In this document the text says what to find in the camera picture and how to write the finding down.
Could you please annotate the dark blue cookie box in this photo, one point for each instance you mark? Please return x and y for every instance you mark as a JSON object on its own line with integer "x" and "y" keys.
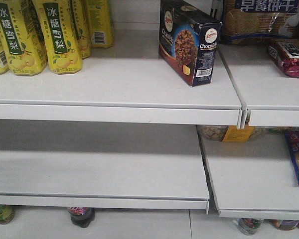
{"x": 188, "y": 40}

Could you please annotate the white drinks shelf unit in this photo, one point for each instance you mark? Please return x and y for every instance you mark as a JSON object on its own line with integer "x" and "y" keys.
{"x": 121, "y": 133}

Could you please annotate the red snack pack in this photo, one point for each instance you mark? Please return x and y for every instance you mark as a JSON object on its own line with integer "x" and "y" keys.
{"x": 285, "y": 54}

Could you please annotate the yellow label snack bag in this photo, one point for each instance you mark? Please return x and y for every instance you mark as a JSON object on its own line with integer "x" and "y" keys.
{"x": 230, "y": 133}

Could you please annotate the bottle under right shelf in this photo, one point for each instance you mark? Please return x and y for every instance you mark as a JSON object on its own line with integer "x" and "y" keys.
{"x": 249, "y": 226}

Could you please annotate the green label bottle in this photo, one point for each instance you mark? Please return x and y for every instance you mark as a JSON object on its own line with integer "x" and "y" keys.
{"x": 6, "y": 214}

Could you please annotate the breakfast biscuit bag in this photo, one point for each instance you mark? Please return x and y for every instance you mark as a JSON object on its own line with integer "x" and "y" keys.
{"x": 253, "y": 21}

